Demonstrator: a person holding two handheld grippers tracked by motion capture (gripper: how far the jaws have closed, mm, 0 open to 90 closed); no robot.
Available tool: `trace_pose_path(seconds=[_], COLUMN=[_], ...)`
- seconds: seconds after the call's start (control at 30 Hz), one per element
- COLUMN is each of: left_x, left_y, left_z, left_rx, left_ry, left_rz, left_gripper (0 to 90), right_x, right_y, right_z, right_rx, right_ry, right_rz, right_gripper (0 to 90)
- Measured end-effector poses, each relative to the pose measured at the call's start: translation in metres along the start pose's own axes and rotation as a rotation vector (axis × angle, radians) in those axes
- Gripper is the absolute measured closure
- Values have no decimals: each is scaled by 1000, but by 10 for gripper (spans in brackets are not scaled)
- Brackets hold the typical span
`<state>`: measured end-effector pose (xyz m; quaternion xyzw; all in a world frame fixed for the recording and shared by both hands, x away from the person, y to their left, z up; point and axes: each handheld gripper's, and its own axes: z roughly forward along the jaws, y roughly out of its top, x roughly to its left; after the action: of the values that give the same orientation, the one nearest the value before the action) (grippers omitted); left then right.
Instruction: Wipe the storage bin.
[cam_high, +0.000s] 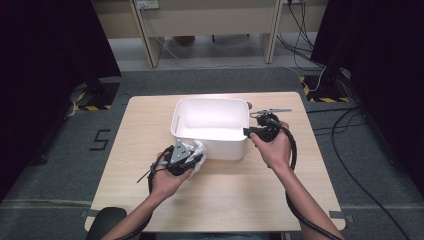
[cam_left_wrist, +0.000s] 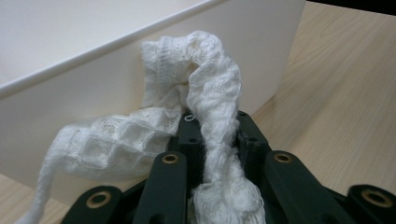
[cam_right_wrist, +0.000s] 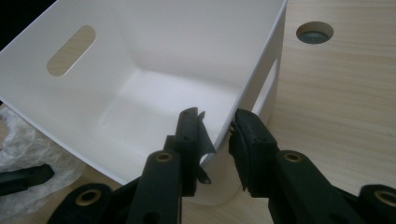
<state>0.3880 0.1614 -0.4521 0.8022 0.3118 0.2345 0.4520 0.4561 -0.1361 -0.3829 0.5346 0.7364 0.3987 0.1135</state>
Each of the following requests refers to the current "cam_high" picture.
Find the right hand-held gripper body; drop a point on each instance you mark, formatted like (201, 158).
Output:
(268, 128)

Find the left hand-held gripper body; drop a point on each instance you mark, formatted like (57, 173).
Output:
(180, 153)

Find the white plastic bin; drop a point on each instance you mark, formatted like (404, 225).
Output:
(213, 146)

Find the person's right hand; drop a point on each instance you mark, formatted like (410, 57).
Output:
(276, 153)

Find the person's left hand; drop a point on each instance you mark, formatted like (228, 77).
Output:
(165, 185)

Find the dark round table grommet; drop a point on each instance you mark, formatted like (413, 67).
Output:
(249, 105)

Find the stand base with hazard tape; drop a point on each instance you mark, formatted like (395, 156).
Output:
(100, 96)
(325, 90)

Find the black chair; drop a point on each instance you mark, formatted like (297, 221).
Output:
(105, 221)

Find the grey floor tape strip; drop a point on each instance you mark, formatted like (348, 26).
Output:
(338, 215)
(89, 213)

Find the brown box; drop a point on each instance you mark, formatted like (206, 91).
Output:
(184, 40)

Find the black curtain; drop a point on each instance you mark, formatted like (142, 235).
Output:
(393, 83)
(40, 83)

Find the wall power outlet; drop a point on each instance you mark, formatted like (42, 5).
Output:
(147, 4)

